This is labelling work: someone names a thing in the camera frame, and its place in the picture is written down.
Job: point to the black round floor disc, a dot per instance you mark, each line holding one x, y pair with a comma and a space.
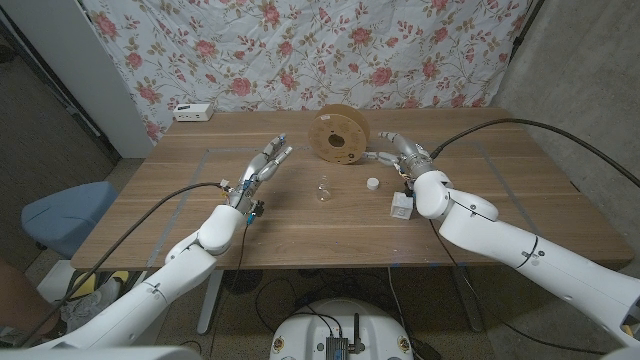
242, 281

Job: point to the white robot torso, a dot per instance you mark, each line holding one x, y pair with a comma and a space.
310, 330

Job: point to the grey table leg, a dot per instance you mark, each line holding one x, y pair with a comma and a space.
467, 305

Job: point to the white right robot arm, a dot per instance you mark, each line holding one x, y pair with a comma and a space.
525, 255

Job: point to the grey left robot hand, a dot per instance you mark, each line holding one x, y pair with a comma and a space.
255, 170

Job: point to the black backdrop stand pole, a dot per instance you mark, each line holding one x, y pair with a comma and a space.
525, 30

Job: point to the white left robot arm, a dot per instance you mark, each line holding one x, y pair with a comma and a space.
150, 295

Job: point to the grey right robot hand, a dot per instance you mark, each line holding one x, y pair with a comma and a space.
412, 157

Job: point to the black electronics module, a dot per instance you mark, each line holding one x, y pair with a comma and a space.
337, 347

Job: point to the white table leg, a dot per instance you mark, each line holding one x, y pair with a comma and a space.
209, 310

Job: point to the white bottle cap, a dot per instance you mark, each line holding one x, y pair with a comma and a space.
372, 184

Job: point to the clear medicine bottle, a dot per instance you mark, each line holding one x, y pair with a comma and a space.
323, 192

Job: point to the grey white sneaker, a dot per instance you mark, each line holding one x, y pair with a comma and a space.
92, 302

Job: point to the white power strip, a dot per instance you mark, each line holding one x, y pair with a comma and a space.
192, 112

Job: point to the white board with yellow patches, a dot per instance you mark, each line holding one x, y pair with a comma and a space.
50, 282

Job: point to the white cube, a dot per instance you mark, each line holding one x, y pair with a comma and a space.
400, 207

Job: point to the blue padded stool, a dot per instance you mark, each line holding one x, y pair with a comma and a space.
70, 215

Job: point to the cardboard filament reel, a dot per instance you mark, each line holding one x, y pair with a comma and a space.
325, 132

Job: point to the floral backdrop cloth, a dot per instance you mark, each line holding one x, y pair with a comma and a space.
310, 50

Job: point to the person's forearm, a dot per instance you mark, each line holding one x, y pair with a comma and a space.
20, 300

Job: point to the white wall panel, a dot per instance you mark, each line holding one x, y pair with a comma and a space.
75, 65

